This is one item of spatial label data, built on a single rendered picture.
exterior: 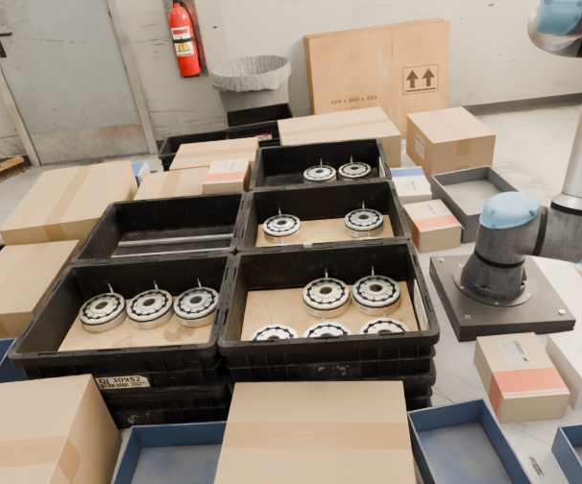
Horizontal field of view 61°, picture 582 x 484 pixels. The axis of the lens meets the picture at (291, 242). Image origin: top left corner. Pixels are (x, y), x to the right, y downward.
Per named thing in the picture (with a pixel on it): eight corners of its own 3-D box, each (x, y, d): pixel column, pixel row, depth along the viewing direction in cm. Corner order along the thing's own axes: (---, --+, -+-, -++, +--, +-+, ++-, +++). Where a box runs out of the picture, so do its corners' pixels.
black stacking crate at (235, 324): (410, 281, 117) (411, 242, 111) (437, 381, 93) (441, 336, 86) (244, 292, 120) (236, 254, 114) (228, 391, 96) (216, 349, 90)
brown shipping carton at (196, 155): (263, 174, 200) (257, 136, 191) (260, 201, 181) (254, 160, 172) (189, 181, 201) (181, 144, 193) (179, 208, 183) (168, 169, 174)
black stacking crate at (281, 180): (379, 170, 167) (379, 138, 161) (392, 215, 142) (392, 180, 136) (262, 180, 170) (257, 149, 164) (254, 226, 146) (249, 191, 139)
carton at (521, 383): (472, 361, 109) (476, 336, 105) (528, 356, 109) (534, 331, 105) (498, 423, 96) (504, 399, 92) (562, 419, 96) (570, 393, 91)
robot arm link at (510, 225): (475, 230, 125) (485, 183, 117) (534, 239, 120) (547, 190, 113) (472, 258, 115) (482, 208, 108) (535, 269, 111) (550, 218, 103)
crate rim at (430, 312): (412, 248, 112) (412, 239, 111) (442, 345, 87) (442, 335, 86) (236, 260, 115) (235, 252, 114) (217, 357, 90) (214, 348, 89)
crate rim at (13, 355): (236, 260, 115) (234, 252, 114) (217, 357, 90) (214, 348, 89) (71, 272, 119) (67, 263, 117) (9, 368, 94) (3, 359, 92)
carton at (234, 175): (216, 181, 164) (212, 160, 160) (253, 179, 163) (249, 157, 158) (206, 205, 151) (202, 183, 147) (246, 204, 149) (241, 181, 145)
